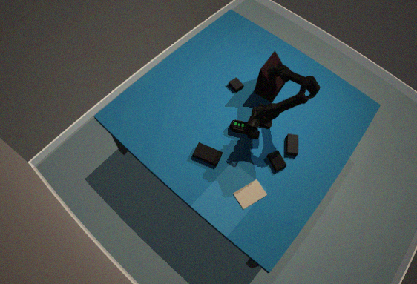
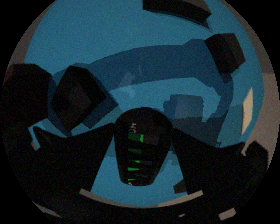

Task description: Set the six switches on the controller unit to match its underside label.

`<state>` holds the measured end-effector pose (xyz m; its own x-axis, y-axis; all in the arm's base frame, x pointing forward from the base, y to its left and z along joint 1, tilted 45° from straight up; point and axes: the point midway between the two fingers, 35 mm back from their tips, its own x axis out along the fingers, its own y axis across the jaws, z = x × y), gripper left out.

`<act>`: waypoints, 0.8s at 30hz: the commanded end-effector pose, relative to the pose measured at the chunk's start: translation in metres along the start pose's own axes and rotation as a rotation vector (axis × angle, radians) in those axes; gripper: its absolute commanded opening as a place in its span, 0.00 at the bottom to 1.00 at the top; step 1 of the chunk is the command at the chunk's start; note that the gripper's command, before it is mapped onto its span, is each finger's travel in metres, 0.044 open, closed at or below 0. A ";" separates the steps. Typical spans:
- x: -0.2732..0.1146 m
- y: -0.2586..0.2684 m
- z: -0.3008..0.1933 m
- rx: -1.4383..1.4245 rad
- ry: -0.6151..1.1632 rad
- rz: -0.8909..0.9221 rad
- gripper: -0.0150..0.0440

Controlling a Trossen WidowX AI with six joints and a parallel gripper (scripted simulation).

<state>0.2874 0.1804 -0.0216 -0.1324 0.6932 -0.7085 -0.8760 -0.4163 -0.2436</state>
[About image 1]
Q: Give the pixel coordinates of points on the beige flat rectangular block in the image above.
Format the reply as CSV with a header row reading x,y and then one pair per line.
x,y
250,194

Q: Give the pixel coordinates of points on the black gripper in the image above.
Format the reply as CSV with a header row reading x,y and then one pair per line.
x,y
253,135

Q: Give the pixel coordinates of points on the dark grey switch panel with green rocker switches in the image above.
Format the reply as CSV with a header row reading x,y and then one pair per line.
x,y
238,126

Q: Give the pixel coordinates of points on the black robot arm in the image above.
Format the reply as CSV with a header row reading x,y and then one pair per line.
x,y
264,114

